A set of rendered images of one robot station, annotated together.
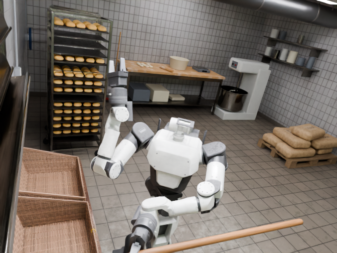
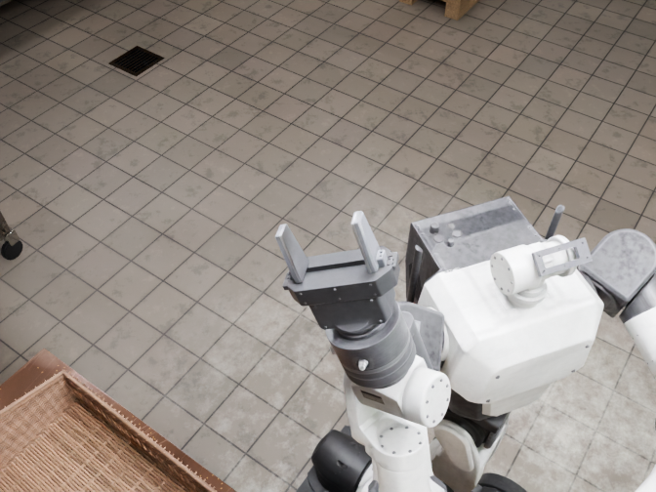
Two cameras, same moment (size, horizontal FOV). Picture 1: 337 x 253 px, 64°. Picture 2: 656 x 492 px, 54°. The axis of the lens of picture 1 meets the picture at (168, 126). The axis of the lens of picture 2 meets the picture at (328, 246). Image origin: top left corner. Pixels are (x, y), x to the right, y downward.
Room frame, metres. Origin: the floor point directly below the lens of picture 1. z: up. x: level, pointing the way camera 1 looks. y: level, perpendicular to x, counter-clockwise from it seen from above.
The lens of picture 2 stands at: (0.87, 0.50, 2.22)
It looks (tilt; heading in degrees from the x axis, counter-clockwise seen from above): 49 degrees down; 333
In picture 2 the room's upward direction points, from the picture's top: straight up
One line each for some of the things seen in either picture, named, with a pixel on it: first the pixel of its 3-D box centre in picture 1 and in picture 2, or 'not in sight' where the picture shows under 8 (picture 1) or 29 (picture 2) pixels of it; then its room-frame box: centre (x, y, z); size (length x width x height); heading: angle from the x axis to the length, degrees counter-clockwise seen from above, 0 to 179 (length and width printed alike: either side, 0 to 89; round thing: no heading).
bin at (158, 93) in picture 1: (156, 92); not in sight; (5.60, 0.39, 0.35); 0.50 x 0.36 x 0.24; 29
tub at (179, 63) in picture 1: (178, 63); not in sight; (5.87, 0.05, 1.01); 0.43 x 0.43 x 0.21
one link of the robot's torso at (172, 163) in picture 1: (175, 156); (487, 314); (1.34, -0.07, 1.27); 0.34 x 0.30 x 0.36; 83
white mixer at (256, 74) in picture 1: (240, 89); not in sight; (6.12, -1.45, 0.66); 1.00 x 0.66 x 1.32; 118
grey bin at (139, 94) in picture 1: (138, 91); not in sight; (5.41, 0.77, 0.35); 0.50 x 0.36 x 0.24; 28
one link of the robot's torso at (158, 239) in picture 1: (159, 226); (457, 447); (1.30, -0.07, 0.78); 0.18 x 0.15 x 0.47; 117
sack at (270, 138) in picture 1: (280, 139); not in sight; (4.63, -2.07, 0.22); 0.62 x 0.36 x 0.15; 123
